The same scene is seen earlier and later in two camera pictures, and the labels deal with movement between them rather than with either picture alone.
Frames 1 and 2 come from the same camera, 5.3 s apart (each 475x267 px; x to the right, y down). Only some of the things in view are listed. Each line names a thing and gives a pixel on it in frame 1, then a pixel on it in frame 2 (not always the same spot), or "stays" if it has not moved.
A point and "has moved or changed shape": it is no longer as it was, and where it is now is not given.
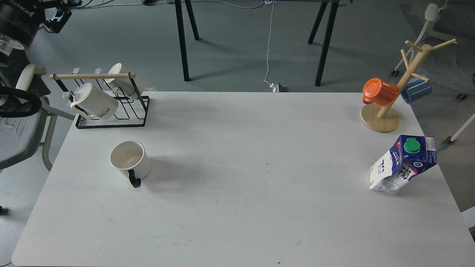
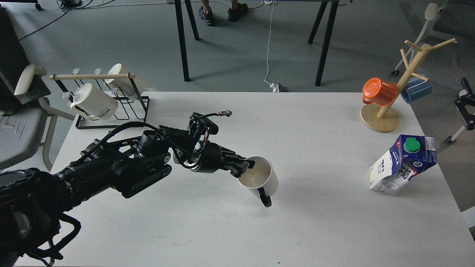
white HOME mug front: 89,102 stays
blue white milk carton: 409,155 stays
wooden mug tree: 384,119 stays
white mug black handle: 131,156 has moved or changed shape
